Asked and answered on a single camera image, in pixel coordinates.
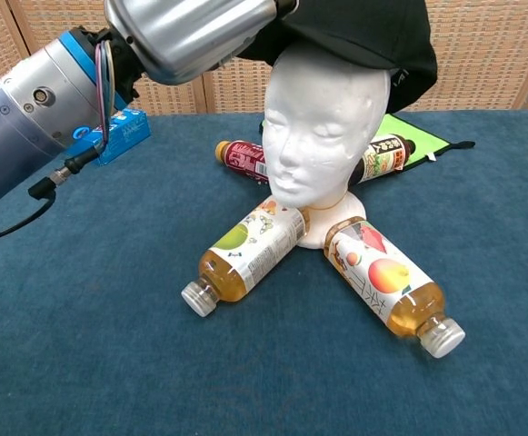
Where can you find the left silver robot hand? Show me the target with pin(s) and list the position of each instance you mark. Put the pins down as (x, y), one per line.
(186, 36)

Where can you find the black baseball cap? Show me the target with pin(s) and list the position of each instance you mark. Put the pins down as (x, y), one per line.
(363, 32)

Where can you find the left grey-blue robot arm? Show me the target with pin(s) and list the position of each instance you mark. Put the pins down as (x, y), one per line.
(22, 122)

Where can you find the white foam mannequin head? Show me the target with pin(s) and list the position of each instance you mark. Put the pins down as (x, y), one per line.
(318, 136)

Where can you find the blue cookie box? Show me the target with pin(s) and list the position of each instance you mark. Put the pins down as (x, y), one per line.
(127, 129)

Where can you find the red label drink bottle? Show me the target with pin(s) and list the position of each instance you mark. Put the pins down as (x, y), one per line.
(243, 159)

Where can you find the green apple label tea bottle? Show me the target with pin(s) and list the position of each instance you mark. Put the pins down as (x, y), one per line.
(250, 250)

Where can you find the dark tea bottle brown label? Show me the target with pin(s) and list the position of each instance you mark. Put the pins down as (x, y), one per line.
(381, 156)

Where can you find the green microfiber cloth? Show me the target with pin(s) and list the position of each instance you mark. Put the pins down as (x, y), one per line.
(427, 138)

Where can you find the woven bamboo folding screen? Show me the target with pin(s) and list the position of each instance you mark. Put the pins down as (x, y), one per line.
(486, 54)

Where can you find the peach label tea bottle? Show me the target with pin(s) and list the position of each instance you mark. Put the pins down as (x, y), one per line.
(381, 277)

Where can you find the blue felt table cover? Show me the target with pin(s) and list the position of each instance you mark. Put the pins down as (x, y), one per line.
(63, 363)

